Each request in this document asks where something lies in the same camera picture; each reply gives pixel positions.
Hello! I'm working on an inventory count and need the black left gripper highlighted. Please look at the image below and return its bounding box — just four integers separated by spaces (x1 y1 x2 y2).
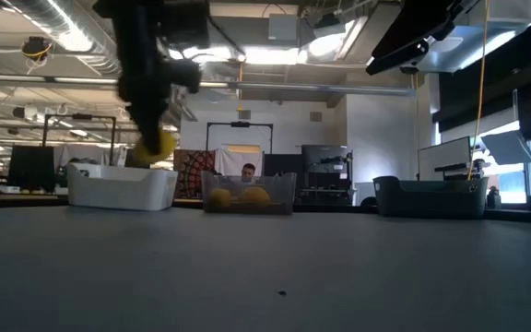
112 43 174 156

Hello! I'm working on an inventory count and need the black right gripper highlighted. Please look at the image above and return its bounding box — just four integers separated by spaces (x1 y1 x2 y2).
365 0 478 77

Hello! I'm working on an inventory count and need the yellow lemon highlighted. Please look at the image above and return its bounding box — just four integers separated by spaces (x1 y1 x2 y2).
240 185 272 208
209 187 232 208
131 130 179 165

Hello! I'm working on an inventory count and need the red patterned cloth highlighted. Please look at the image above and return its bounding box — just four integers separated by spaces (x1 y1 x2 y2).
172 148 217 200

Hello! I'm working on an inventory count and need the white plastic basket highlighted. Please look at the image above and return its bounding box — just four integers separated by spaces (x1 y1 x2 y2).
65 161 179 212

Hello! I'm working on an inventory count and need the white sheet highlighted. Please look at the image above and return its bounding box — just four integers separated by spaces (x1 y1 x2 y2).
214 146 265 179

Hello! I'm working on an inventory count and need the person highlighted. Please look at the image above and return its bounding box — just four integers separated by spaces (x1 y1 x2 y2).
239 162 258 184

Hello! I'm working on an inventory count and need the grey ceiling pipe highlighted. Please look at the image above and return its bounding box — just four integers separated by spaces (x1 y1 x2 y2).
0 73 418 97

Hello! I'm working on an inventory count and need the grey ceiling box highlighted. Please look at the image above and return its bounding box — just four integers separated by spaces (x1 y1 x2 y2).
267 12 301 42

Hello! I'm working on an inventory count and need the white board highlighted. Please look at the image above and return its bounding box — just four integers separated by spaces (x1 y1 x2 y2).
416 136 473 182

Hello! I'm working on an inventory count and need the grey plastic basket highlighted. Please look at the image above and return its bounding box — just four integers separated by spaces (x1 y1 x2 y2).
200 171 298 216

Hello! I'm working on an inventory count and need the black monitor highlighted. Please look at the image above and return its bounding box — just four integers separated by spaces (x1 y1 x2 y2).
7 145 57 193

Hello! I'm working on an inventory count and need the bright ceiling light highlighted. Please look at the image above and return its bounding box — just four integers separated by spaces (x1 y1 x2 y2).
168 43 311 66

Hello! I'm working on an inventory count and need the black robot station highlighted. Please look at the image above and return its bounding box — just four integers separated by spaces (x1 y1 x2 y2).
301 144 355 204

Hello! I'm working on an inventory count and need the teal plastic basket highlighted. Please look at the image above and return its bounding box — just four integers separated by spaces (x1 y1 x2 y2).
372 175 490 219

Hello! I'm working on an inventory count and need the dark grey table mat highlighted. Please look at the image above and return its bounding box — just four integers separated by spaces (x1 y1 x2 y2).
0 205 531 332

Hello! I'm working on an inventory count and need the dark bottle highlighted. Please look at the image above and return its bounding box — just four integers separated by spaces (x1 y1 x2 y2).
486 185 502 209

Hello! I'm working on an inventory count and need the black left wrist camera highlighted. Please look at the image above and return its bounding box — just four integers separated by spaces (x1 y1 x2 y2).
167 58 203 95

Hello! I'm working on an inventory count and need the black gantry frame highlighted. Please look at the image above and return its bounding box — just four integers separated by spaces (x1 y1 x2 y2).
41 113 118 166
206 121 275 153

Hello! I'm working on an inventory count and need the yellow cable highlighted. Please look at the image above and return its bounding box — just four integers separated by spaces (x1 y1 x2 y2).
466 0 491 182

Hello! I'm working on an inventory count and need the large grey ceiling duct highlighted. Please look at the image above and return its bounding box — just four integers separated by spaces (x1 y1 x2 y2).
415 0 531 75

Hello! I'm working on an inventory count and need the silver ceiling duct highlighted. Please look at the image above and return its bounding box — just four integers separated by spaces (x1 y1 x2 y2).
0 0 126 77

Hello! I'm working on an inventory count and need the yellow black cable reel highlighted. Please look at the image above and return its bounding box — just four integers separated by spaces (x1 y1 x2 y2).
19 35 54 64

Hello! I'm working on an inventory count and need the black aluminium table frame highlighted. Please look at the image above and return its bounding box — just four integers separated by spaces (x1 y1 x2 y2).
0 196 531 227

